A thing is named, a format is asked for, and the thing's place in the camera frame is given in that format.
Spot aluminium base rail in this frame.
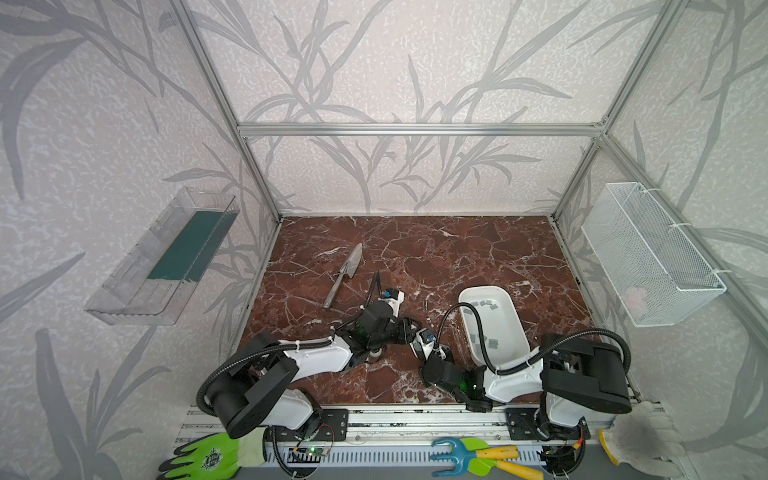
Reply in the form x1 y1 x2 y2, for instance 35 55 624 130
173 403 667 469

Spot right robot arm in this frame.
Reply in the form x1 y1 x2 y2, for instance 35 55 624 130
410 298 632 440

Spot white work glove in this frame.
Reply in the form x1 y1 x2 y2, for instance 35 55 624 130
598 401 686 479

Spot green work glove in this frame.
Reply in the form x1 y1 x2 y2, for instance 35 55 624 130
158 427 266 480

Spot metal garden trowel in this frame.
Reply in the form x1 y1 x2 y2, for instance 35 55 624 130
323 243 363 309

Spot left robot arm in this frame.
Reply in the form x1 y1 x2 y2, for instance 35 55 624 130
195 288 422 439

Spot green toy garden shovel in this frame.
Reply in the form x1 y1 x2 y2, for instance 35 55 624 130
461 438 543 480

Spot white wire mesh basket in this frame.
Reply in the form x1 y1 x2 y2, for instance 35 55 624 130
582 182 727 328

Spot clear acrylic wall shelf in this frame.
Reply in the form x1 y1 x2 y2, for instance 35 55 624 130
85 187 240 326

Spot white plastic tray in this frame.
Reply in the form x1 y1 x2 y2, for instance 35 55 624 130
459 286 531 369

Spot teal toy garden rake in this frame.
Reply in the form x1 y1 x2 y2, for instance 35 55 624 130
430 437 519 477

